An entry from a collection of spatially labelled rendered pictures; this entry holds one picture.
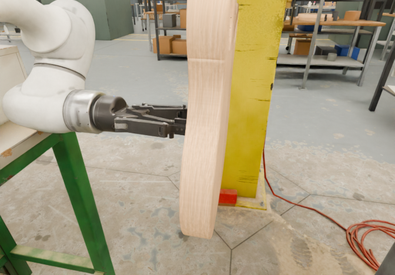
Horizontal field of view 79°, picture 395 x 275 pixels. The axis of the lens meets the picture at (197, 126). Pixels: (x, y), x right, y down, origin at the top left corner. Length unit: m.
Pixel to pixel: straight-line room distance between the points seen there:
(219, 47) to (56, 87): 0.37
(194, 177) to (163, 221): 1.29
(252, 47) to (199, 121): 0.97
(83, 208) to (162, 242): 0.68
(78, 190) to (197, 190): 0.61
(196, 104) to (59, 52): 0.34
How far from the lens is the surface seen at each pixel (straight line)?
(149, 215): 1.64
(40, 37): 0.56
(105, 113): 0.49
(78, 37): 0.58
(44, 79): 0.57
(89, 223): 0.98
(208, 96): 0.30
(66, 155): 0.81
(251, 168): 1.55
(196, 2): 0.28
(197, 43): 0.28
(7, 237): 1.42
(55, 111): 0.54
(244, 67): 1.27
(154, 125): 0.41
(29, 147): 0.68
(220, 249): 1.47
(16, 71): 0.79
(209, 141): 0.31
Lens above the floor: 1.21
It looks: 28 degrees down
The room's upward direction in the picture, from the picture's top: straight up
